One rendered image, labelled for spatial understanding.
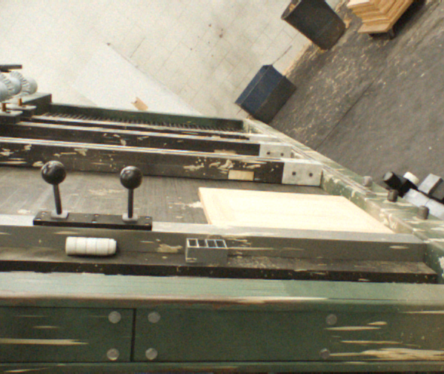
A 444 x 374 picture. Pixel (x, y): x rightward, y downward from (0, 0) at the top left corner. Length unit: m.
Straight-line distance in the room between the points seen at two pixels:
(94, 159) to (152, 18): 5.14
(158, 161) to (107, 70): 3.74
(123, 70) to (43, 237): 4.27
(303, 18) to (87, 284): 5.10
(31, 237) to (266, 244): 0.41
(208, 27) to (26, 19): 2.36
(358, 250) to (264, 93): 4.68
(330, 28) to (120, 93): 2.52
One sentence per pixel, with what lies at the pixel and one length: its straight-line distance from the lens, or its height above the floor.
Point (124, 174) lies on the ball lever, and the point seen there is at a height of 1.45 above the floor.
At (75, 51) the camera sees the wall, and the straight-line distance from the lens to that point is 6.50.
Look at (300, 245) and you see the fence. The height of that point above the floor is 1.11.
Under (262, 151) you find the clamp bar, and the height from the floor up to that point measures 1.00.
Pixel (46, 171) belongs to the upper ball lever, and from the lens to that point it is 0.74.
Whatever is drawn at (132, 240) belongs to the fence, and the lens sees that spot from 0.80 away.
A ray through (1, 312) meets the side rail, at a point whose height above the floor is 1.49.
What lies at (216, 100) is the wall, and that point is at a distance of 6.46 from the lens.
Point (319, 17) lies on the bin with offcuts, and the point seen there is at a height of 0.34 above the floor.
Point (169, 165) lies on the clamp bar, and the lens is 1.34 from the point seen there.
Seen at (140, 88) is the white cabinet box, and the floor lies 1.47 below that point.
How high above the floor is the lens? 1.51
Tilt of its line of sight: 16 degrees down
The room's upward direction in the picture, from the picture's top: 54 degrees counter-clockwise
